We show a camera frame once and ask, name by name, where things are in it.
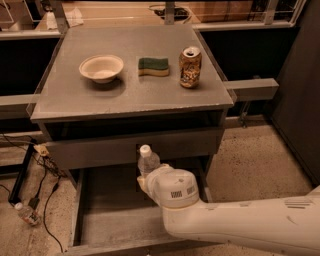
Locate clear blue-label plastic bottle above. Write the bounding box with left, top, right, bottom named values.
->
left=138, top=144, right=160, bottom=177

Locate small bottle on floor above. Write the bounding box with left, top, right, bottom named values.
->
left=14, top=202, right=40, bottom=226

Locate green yellow sponge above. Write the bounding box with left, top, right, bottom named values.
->
left=138, top=57, right=169, bottom=77

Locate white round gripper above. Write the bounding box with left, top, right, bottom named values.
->
left=137, top=163, right=200, bottom=209

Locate white crumpled cloth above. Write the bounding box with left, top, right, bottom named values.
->
left=65, top=8, right=84, bottom=27

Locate white paper bowl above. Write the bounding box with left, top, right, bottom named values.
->
left=79, top=55, right=124, bottom=84

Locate grey horizontal rail bar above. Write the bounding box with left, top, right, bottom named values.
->
left=224, top=78, right=279, bottom=102

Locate closed grey top drawer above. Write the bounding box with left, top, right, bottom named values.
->
left=46, top=128, right=224, bottom=170

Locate open grey middle drawer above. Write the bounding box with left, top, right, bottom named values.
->
left=67, top=163, right=208, bottom=256

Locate black floor cable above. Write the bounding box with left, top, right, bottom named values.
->
left=0, top=133, right=68, bottom=253

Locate black metal stand leg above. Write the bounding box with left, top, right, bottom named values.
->
left=8, top=139, right=36, bottom=205

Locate gold soda can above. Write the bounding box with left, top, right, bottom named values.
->
left=179, top=46, right=202, bottom=88

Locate grey wooden drawer cabinet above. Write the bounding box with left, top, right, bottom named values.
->
left=30, top=23, right=236, bottom=188

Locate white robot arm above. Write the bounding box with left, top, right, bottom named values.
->
left=138, top=164, right=320, bottom=256

